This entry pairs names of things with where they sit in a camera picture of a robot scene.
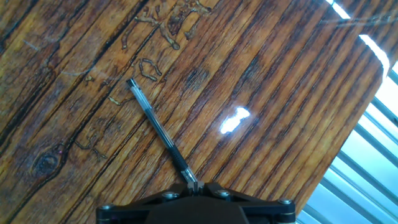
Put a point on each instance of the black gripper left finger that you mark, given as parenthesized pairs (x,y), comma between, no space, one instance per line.
(130,208)

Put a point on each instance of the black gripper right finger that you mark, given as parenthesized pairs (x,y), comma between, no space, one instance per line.
(264,210)

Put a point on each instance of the clear black gel pen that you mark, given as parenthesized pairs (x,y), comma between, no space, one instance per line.
(158,127)

